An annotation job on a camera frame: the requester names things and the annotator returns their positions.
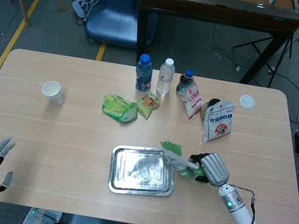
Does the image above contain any white power strip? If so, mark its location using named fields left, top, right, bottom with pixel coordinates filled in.
left=70, top=0, right=97, bottom=20

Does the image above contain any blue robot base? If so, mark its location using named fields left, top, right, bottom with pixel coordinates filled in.
left=81, top=0, right=144, bottom=49

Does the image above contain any white round lid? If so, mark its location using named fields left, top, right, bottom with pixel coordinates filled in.
left=238, top=94, right=257, bottom=110

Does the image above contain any silver metal tray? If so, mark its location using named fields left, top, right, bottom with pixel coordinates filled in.
left=105, top=140, right=181, bottom=203

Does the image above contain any blue label drink bottle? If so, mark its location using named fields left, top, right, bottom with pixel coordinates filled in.
left=132, top=52, right=156, bottom=94

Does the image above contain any white sugar bag blue print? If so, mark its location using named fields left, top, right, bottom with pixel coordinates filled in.
left=200, top=97, right=237, bottom=148

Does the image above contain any white bag with red print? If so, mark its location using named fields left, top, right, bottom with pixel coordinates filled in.
left=173, top=79, right=207, bottom=122

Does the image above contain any dark wooden mahjong table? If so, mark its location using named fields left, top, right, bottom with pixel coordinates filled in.
left=125, top=0, right=299, bottom=92

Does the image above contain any large green plastic bag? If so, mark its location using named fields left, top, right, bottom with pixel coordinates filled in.
left=100, top=92, right=141, bottom=125

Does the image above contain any green snack bag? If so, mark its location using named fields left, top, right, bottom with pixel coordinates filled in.
left=155, top=140, right=211, bottom=182

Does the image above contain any white paper cup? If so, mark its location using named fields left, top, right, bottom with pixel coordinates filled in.
left=39, top=79, right=68, bottom=107

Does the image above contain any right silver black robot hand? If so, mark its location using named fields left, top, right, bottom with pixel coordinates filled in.
left=185, top=148, right=234, bottom=189

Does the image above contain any black tripod stand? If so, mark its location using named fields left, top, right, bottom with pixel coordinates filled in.
left=227, top=26, right=295, bottom=91

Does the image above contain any small yellow green snack packet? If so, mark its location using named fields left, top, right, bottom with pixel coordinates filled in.
left=134, top=88, right=162, bottom=122

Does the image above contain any dark liquid bottle blue cap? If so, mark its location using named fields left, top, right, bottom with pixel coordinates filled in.
left=175, top=67, right=197, bottom=97

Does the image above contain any clear water bottle white cap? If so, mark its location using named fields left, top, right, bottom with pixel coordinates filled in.
left=155, top=57, right=177, bottom=96

